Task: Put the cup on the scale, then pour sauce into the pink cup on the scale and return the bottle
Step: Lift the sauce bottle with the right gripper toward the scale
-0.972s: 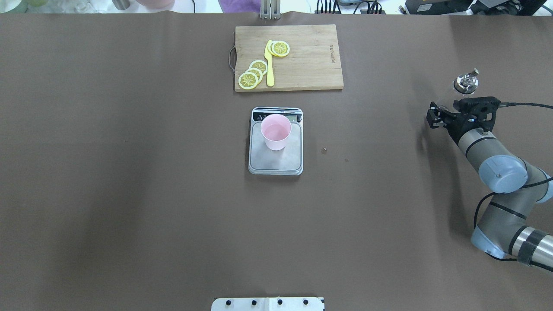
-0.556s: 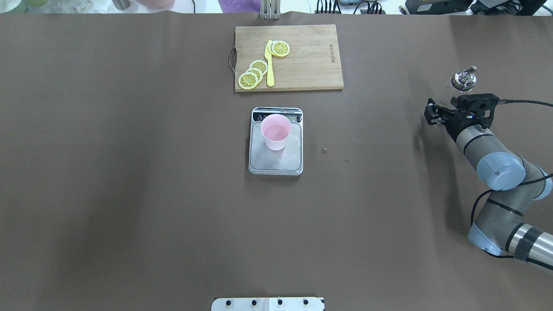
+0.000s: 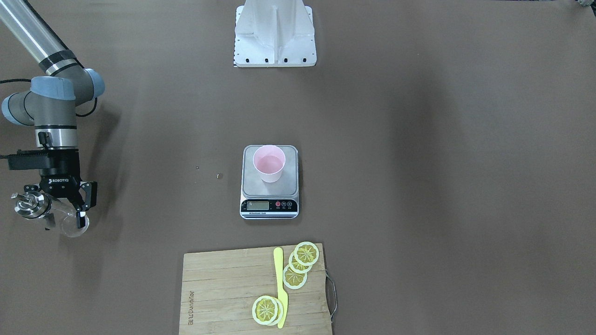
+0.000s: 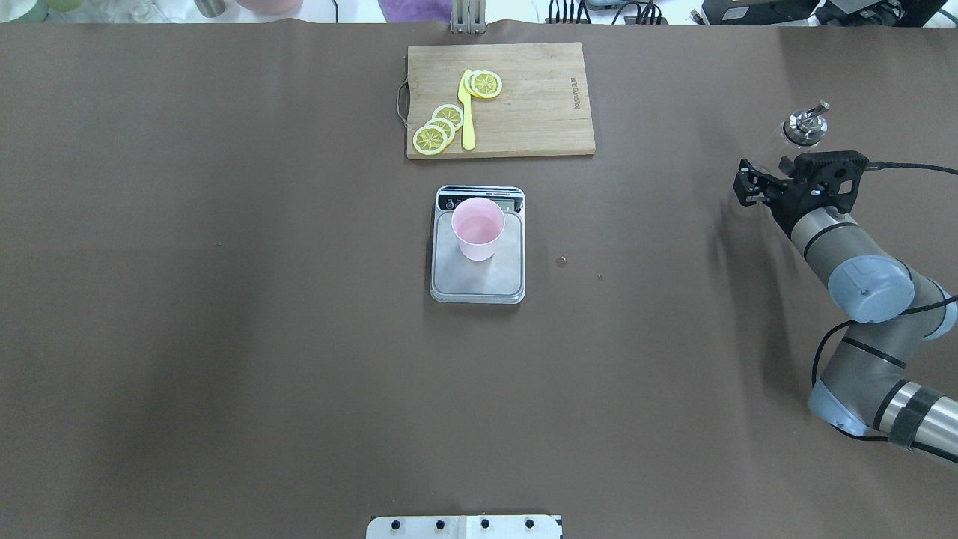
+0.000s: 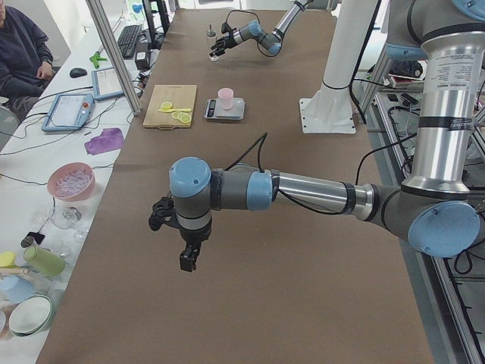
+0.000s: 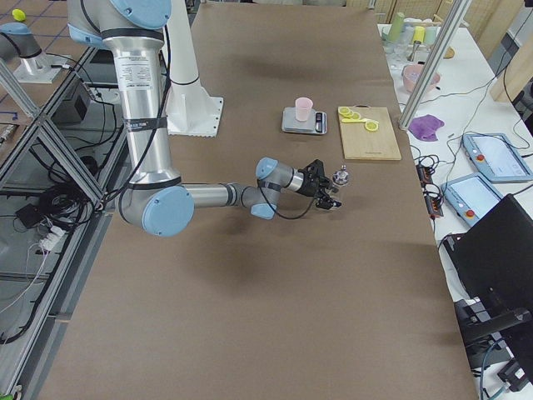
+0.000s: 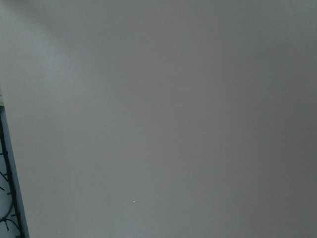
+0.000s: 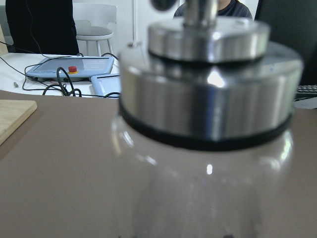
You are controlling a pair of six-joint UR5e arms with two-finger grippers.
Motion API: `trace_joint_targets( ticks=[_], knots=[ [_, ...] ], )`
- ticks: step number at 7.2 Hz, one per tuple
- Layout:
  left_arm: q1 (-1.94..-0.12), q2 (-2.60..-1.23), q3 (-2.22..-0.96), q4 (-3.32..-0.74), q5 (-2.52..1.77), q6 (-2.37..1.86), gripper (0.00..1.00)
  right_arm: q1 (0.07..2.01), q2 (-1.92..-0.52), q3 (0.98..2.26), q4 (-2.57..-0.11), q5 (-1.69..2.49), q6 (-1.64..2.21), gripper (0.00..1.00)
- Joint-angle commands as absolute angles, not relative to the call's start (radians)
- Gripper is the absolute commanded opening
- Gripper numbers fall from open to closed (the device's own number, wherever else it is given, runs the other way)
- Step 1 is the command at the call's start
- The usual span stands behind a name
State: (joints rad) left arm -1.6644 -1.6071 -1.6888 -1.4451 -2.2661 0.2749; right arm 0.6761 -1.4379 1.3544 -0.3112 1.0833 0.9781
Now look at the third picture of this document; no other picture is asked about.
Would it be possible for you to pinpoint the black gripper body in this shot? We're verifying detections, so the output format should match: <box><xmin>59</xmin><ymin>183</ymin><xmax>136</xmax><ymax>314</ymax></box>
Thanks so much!
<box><xmin>38</xmin><ymin>149</ymin><xmax>82</xmax><ymax>201</ymax></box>

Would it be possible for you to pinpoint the pink plastic cup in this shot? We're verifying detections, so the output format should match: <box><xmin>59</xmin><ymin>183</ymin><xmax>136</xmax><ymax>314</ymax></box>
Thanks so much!
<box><xmin>252</xmin><ymin>145</ymin><xmax>286</xmax><ymax>183</ymax></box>

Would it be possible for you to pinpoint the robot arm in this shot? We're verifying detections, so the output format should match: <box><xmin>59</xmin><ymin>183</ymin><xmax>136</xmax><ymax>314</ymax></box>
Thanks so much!
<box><xmin>0</xmin><ymin>0</ymin><xmax>106</xmax><ymax>237</ymax></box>

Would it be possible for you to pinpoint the silver digital kitchen scale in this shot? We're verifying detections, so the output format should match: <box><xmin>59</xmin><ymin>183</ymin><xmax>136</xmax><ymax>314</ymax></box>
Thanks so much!
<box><xmin>240</xmin><ymin>145</ymin><xmax>299</xmax><ymax>219</ymax></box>

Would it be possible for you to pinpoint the bamboo cutting board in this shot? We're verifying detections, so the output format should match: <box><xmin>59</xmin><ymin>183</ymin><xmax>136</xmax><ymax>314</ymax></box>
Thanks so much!
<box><xmin>178</xmin><ymin>243</ymin><xmax>333</xmax><ymax>335</ymax></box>

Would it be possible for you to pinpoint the yellow plastic knife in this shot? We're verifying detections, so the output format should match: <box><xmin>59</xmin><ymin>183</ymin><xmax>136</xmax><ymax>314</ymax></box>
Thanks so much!
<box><xmin>273</xmin><ymin>247</ymin><xmax>289</xmax><ymax>329</ymax></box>

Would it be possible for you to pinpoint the lemon slice by knife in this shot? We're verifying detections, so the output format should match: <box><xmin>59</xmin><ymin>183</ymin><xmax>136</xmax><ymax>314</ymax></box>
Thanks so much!
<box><xmin>251</xmin><ymin>295</ymin><xmax>285</xmax><ymax>326</ymax></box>

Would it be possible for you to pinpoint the lemon slice middle stack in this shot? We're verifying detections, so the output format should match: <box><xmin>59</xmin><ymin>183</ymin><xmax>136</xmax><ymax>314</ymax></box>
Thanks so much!
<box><xmin>289</xmin><ymin>252</ymin><xmax>312</xmax><ymax>274</ymax></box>

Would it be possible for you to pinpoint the lemon slice stack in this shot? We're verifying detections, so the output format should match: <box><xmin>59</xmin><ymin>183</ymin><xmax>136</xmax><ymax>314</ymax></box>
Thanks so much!
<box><xmin>282</xmin><ymin>266</ymin><xmax>307</xmax><ymax>290</ymax></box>
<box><xmin>289</xmin><ymin>252</ymin><xmax>312</xmax><ymax>274</ymax></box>

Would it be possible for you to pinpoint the lemon slice top stack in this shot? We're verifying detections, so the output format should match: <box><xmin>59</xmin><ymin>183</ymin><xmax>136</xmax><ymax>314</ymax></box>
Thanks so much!
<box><xmin>282</xmin><ymin>266</ymin><xmax>307</xmax><ymax>290</ymax></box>

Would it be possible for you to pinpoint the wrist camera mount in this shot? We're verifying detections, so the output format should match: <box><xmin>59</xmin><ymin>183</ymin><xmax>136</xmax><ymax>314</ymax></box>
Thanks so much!
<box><xmin>1</xmin><ymin>150</ymin><xmax>54</xmax><ymax>170</ymax></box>

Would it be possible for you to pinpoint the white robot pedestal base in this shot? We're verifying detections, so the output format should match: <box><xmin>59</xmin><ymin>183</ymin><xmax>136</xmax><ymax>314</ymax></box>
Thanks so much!
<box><xmin>233</xmin><ymin>0</ymin><xmax>317</xmax><ymax>68</ymax></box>

